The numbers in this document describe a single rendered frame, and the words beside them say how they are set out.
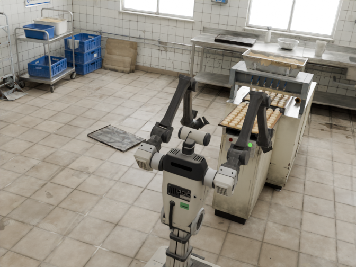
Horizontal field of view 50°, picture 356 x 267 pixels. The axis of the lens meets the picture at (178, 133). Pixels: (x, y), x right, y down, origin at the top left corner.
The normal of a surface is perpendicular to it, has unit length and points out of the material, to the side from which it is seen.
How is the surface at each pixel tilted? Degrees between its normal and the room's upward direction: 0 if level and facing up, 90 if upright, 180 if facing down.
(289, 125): 90
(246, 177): 90
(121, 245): 0
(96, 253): 0
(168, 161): 90
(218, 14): 90
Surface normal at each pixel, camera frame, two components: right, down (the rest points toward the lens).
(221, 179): -0.15, -0.59
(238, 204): -0.41, 0.37
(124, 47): -0.26, 0.07
